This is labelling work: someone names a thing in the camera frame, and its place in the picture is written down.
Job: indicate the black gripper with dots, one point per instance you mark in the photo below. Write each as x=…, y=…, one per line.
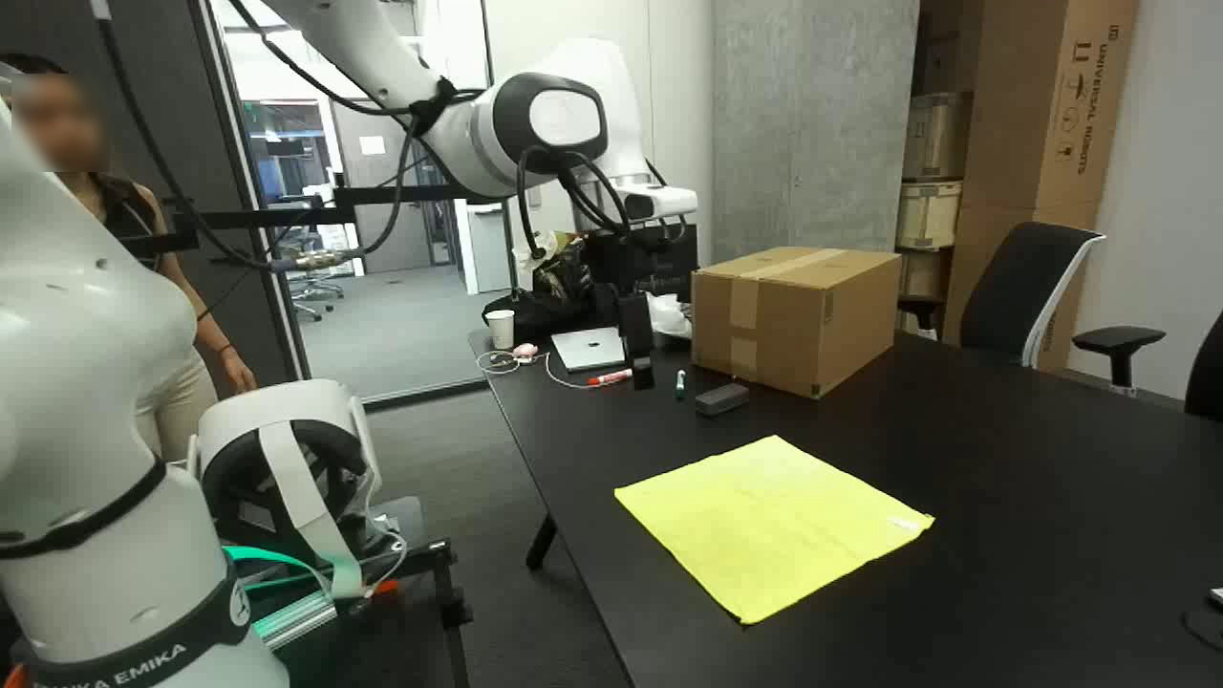
x=653, y=252

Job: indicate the yellow towel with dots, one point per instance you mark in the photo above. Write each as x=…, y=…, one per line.
x=771, y=529

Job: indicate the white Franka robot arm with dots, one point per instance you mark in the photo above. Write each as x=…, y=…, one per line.
x=90, y=382

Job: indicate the person bare forearm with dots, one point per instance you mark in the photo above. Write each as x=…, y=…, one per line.
x=215, y=335

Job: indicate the person hand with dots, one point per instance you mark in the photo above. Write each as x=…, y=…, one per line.
x=234, y=371

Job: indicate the white crumpled paper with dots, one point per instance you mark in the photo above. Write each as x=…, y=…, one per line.
x=671, y=316

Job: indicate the red marker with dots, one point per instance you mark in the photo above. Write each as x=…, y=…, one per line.
x=613, y=378

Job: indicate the white framed tablet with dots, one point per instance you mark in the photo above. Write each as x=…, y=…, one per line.
x=592, y=348

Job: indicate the blue white marker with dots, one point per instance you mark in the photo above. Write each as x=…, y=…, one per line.
x=687, y=378

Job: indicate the black equipment case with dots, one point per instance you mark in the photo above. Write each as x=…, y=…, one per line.
x=574, y=288

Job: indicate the white paper cup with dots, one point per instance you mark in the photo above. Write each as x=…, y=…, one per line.
x=501, y=330

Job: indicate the brown taped cardboard box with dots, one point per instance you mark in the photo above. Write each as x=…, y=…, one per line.
x=796, y=317

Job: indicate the white cabinet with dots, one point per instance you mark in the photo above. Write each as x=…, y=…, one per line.
x=483, y=248

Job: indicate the black table leg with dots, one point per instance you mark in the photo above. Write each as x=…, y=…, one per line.
x=540, y=540

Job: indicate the small stacked cardboard box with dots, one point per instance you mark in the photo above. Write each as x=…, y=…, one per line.
x=919, y=273
x=938, y=135
x=928, y=212

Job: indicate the black robot cart platform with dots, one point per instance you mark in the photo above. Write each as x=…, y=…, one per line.
x=424, y=561

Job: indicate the black horizontal rig bar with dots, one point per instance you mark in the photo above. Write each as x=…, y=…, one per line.
x=319, y=212

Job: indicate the white VR headset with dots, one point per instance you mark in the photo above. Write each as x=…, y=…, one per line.
x=272, y=406

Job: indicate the black office chair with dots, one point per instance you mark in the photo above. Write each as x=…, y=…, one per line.
x=1019, y=293
x=1208, y=375

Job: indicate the green plastic piece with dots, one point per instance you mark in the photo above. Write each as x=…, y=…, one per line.
x=299, y=615

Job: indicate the person in beige shirt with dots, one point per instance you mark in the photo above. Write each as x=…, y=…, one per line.
x=188, y=403

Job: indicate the tall brown cardboard carton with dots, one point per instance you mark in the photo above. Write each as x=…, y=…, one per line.
x=1045, y=116

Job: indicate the black round base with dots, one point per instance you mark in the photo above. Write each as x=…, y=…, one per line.
x=1208, y=623

